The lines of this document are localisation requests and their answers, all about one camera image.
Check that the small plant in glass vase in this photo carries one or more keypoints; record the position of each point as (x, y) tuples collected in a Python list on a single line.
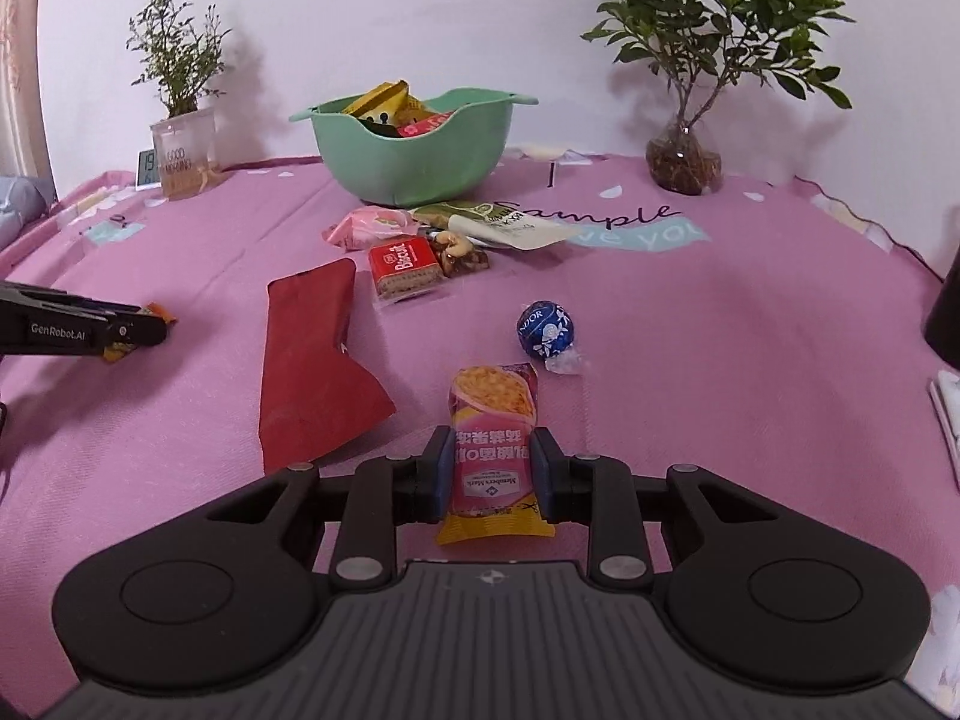
[(184, 157)]

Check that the dark cylindrical object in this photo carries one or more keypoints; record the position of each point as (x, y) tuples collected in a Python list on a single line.
[(946, 322)]

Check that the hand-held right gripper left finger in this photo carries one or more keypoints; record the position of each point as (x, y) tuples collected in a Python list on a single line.
[(442, 472)]

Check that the round pink snack packet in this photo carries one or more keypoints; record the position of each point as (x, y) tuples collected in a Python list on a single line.
[(364, 229)]

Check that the pink printed tablecloth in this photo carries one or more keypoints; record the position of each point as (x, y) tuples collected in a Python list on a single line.
[(712, 390)]

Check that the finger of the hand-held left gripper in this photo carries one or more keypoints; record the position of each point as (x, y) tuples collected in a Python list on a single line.
[(139, 326)]

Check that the long red snack packet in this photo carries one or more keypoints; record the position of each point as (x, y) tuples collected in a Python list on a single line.
[(307, 375)]

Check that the white flat object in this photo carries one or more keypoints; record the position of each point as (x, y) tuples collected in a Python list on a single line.
[(949, 412)]

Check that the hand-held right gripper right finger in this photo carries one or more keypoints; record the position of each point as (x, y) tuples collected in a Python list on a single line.
[(543, 472)]

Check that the small digital clock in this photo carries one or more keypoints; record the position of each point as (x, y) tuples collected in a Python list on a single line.
[(148, 165)]

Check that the beige curtain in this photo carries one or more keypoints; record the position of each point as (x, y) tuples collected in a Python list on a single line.
[(19, 90)]

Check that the pink yellow snack packet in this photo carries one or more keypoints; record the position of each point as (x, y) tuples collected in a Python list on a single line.
[(491, 405)]

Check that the grey blue cloth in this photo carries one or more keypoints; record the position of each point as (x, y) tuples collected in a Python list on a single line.
[(19, 206)]

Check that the green plastic bowl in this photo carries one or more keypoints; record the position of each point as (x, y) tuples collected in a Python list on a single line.
[(420, 165)]

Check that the clear mixed nuts packet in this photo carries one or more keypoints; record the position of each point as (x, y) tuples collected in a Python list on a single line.
[(457, 255)]

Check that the red brown snack packet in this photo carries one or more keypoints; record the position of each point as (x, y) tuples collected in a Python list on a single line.
[(424, 126)]

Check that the leafy plant in round vase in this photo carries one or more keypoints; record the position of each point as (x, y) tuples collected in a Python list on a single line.
[(682, 165)]

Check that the blue foil chocolate ball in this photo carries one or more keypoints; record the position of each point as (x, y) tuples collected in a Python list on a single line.
[(544, 330)]

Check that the small orange snack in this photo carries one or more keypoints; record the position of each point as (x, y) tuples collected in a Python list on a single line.
[(156, 310)]

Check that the green white snack packet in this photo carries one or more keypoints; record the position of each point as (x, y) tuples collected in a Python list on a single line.
[(517, 232)]

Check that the red biscuit packet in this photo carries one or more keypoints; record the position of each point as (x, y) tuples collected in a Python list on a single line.
[(397, 262)]

